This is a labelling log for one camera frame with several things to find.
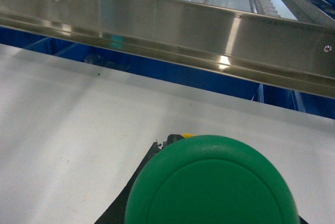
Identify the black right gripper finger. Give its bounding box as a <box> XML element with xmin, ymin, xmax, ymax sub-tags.
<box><xmin>94</xmin><ymin>141</ymin><xmax>164</xmax><ymax>224</ymax></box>

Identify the green push button switch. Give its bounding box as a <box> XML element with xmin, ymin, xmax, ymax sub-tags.
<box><xmin>125</xmin><ymin>136</ymin><xmax>300</xmax><ymax>223</ymax></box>

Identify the stainless steel roller shelf rack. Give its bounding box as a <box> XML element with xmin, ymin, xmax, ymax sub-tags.
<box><xmin>1</xmin><ymin>0</ymin><xmax>334</xmax><ymax>97</ymax></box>

